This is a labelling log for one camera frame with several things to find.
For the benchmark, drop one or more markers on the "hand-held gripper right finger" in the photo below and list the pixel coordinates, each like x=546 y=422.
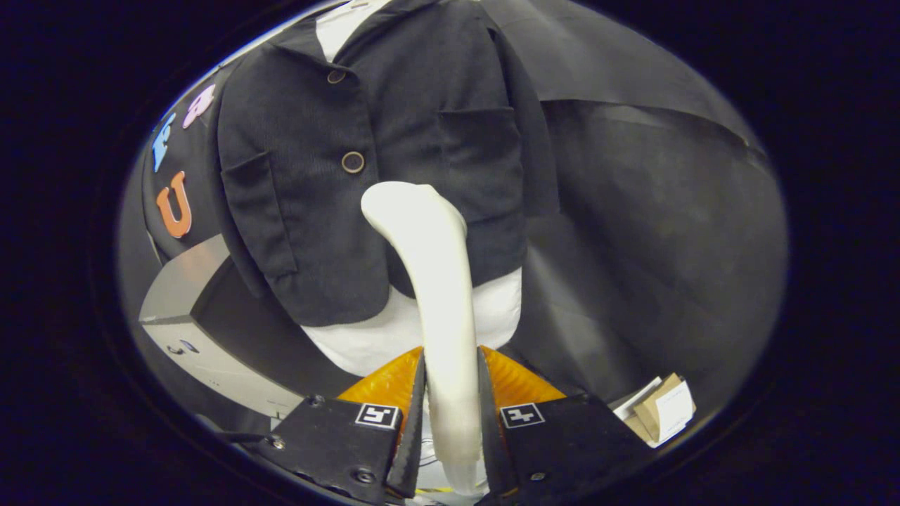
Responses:
x=491 y=436

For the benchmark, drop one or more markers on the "white garment steamer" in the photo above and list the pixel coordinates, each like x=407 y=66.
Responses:
x=439 y=281

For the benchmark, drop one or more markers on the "grey drawer cabinet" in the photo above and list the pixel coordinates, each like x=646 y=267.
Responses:
x=183 y=281

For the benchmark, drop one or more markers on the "cardboard box with paper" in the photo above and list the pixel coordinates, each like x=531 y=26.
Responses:
x=657 y=406

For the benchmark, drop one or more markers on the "black jacket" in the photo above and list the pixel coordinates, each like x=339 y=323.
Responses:
x=422 y=91

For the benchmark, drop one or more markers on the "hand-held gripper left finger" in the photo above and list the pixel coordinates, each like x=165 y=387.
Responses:
x=415 y=436

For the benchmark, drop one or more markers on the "black backdrop cloth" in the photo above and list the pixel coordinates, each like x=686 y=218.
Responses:
x=633 y=246

